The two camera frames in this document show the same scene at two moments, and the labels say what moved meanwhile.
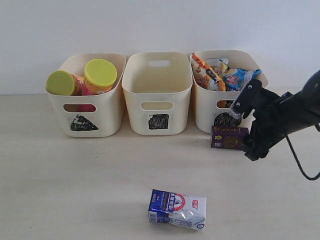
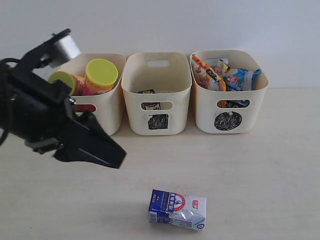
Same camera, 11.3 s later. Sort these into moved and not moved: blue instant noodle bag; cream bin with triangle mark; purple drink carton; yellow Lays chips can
Moved: purple drink carton
Not moved: yellow Lays chips can; cream bin with triangle mark; blue instant noodle bag
